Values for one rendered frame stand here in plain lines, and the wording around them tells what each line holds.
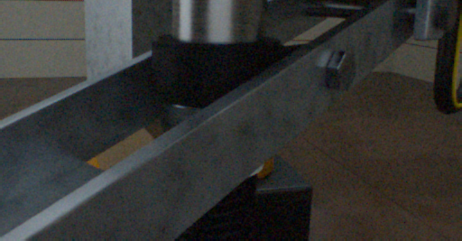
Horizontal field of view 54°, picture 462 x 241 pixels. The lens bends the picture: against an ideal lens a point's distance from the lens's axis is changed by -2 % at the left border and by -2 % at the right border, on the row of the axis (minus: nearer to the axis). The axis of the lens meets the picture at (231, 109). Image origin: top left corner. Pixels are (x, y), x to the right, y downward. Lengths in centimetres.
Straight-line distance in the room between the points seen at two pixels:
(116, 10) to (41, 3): 541
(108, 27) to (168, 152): 79
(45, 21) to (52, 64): 56
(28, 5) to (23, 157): 609
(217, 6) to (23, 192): 16
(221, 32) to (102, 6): 74
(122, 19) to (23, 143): 67
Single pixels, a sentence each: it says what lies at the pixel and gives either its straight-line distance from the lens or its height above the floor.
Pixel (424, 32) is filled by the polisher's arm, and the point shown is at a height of 107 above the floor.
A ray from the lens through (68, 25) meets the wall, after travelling 634.
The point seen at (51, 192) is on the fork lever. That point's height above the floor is 97.
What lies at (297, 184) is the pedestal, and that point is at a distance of 91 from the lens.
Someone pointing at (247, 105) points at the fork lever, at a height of 103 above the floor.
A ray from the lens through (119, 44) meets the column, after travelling 96.
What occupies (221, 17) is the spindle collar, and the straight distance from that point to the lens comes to 29.
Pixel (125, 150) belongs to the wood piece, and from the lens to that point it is 80.
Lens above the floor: 109
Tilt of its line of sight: 14 degrees down
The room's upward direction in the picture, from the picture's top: 2 degrees clockwise
